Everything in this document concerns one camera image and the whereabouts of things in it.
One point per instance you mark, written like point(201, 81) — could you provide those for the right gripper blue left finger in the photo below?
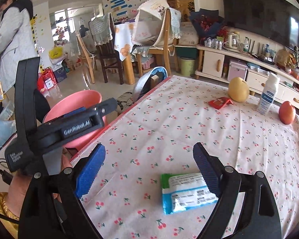
point(86, 170)

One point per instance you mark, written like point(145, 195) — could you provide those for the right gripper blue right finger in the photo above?
point(210, 168)

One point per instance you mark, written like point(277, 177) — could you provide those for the light blue wipes packet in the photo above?
point(183, 192)

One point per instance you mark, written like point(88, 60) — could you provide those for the red wedding candy packet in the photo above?
point(221, 102)

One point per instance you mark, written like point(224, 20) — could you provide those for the yellow sleeve forearm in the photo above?
point(4, 210)

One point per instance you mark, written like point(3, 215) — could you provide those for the pink trash bin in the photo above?
point(77, 109)

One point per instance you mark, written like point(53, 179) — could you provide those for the left hand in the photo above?
point(17, 192)

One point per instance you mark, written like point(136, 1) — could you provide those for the cherry print tablecloth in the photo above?
point(175, 167)

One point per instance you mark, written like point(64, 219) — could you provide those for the yellow pear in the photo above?
point(238, 89)

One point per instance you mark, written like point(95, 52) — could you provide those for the white milk bottle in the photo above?
point(268, 95)

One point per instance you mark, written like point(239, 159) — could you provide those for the red apple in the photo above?
point(287, 113)

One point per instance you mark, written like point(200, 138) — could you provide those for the pink storage box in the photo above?
point(237, 68)

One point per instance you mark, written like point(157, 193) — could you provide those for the white tv cabinet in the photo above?
point(211, 64)

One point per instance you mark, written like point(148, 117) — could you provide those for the green waste basket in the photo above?
point(187, 66)

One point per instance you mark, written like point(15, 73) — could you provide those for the small stool with cushion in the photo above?
point(147, 82)

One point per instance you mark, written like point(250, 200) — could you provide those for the person in grey jacket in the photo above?
point(16, 39)

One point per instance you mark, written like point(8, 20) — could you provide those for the light wooden chair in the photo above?
point(86, 56)

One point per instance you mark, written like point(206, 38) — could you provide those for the dark wooden chair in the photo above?
point(102, 30)

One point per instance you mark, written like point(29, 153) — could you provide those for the dining table with cloth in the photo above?
point(124, 45)

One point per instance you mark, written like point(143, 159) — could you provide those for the wooden chair with cloth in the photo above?
point(156, 30)

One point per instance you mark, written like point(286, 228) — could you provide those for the black television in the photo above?
point(277, 20)

